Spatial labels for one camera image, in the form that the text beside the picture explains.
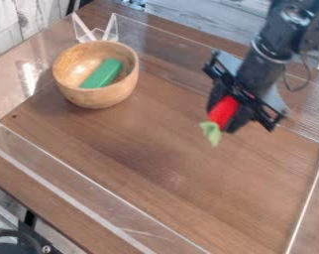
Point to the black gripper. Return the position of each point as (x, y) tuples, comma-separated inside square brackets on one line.
[(248, 80)]

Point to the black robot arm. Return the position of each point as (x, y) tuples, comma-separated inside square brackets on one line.
[(289, 32)]

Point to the green rectangular block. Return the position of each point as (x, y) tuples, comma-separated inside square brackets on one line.
[(104, 75)]

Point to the wooden bowl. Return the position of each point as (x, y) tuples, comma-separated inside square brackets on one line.
[(78, 61)]

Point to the clear acrylic tray wall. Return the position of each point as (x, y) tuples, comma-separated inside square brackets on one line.
[(126, 178)]

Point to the black metal bracket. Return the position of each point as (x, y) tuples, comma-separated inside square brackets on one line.
[(40, 244)]

